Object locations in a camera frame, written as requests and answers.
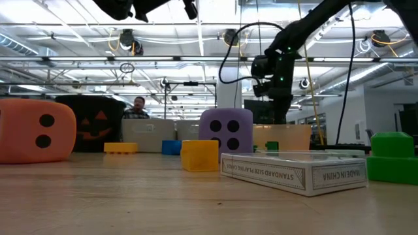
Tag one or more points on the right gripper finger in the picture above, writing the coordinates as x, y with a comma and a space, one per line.
282, 111

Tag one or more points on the yellow toy block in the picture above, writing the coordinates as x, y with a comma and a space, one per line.
199, 156

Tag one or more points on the orange foam die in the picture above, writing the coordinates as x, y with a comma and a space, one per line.
19, 130

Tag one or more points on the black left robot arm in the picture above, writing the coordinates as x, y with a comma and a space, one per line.
114, 8

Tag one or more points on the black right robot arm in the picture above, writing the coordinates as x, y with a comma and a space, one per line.
310, 23

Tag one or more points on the black monitor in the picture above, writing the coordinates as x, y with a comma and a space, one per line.
258, 112

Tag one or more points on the orange plastic bin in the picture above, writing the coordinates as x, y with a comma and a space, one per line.
294, 135

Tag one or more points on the small dark green brick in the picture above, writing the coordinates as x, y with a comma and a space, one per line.
255, 149
272, 146

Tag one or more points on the teal framed card deck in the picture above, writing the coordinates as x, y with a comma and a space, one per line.
287, 152

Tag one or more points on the purple foam die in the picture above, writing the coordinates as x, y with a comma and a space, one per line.
224, 134

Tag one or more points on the white playing card deck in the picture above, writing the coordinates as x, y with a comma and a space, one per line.
294, 176

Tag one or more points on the grey plastic bin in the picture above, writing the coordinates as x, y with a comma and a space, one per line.
147, 140
187, 130

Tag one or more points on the person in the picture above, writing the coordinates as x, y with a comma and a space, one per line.
137, 109

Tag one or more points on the blue stepped toy block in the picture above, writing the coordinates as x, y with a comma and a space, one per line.
171, 147

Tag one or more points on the black jack-o-lantern bucket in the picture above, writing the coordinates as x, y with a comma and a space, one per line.
81, 104

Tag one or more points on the green two-stud toy block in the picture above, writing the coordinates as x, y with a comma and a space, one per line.
392, 163

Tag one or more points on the orange flat toy brick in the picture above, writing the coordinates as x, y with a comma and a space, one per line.
121, 147

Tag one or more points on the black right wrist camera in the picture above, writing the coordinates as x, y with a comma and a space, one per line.
262, 89

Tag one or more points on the long ceiling light rail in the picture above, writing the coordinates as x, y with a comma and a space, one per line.
98, 59

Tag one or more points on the black metal rig frame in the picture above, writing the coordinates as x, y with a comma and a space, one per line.
191, 84

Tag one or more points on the silver ventilation duct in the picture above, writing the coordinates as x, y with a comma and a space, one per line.
16, 45

